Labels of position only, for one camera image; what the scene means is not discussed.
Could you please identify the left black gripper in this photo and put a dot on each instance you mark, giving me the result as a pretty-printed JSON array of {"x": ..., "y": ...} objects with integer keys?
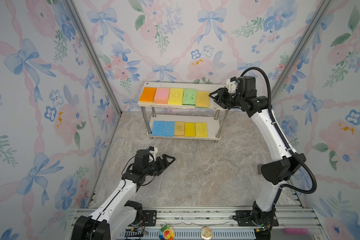
[{"x": 162, "y": 166}]

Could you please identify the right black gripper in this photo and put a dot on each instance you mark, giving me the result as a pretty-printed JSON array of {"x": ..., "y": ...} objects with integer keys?
[{"x": 222, "y": 93}]

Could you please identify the green sponge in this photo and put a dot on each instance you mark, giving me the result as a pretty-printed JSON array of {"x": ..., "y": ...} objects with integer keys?
[{"x": 189, "y": 97}]

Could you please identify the blue sponge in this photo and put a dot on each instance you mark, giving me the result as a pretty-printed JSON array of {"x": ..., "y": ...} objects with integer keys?
[
  {"x": 158, "y": 128},
  {"x": 169, "y": 129}
]

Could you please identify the blue sponge front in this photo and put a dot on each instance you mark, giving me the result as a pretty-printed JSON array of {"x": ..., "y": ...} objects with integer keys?
[{"x": 169, "y": 129}]

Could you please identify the bright yellow scouring sponge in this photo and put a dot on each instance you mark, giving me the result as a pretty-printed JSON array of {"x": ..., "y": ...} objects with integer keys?
[{"x": 190, "y": 130}]

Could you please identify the light yellow cellulose sponge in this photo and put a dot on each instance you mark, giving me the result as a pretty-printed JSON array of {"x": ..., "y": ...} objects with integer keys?
[{"x": 176, "y": 96}]

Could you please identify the pink sponge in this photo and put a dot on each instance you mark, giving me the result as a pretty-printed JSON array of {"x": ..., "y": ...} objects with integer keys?
[{"x": 161, "y": 96}]

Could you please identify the orange sponge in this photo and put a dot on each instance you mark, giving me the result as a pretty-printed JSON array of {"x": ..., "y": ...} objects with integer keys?
[{"x": 148, "y": 95}]

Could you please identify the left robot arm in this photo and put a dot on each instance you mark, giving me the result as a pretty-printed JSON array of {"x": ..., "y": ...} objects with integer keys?
[{"x": 118, "y": 213}]

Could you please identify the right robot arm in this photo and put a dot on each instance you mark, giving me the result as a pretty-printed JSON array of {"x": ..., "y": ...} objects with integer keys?
[{"x": 279, "y": 170}]

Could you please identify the white two-tier metal shelf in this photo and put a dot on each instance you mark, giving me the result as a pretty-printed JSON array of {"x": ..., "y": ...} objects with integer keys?
[{"x": 214, "y": 123}]

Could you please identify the colourful flower toy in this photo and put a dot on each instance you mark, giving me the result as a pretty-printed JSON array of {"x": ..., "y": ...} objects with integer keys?
[{"x": 167, "y": 232}]

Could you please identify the small grey stapler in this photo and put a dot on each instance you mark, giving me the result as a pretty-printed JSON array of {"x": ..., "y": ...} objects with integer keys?
[{"x": 259, "y": 169}]

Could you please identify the round gold badge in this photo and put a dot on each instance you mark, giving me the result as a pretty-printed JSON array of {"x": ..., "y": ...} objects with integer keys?
[{"x": 206, "y": 233}]

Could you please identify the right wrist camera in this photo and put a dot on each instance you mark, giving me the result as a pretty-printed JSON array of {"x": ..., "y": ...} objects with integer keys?
[{"x": 236, "y": 85}]

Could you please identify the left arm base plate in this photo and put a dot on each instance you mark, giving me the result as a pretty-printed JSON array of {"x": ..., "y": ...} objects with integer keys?
[{"x": 145, "y": 218}]

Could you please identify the aluminium front rail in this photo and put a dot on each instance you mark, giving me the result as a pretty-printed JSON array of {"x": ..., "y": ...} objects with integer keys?
[{"x": 295, "y": 223}]

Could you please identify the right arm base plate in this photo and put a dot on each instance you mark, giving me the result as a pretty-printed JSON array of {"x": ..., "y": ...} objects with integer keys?
[{"x": 255, "y": 218}]

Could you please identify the right aluminium frame post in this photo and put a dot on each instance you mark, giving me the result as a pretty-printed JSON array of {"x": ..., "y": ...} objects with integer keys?
[{"x": 307, "y": 35}]

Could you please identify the aluminium frame post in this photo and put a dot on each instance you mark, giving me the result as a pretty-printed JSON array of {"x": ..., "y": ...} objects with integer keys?
[
  {"x": 307, "y": 35},
  {"x": 83, "y": 34}
]

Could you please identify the left aluminium frame post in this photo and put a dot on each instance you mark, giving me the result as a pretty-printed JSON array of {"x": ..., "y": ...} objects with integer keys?
[{"x": 83, "y": 34}]

